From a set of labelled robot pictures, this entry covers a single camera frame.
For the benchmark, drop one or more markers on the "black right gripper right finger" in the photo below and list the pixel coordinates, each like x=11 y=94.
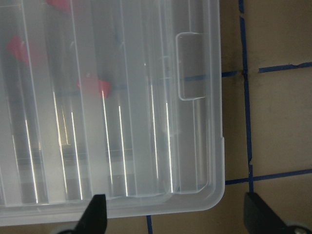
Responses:
x=259 y=218

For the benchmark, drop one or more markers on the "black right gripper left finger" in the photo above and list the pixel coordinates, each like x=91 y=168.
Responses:
x=94 y=218

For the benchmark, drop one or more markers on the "clear plastic box lid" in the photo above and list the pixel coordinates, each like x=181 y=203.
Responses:
x=154 y=146

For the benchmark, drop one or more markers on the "red block upper left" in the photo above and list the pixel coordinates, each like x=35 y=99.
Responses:
x=95 y=87

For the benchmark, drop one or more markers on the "red block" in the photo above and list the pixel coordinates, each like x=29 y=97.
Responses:
x=61 y=5
x=19 y=49
x=95 y=87

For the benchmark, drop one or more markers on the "red block middle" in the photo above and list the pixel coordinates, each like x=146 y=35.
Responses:
x=19 y=49

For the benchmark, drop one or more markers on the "red block right upper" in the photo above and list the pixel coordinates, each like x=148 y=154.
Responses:
x=61 y=5

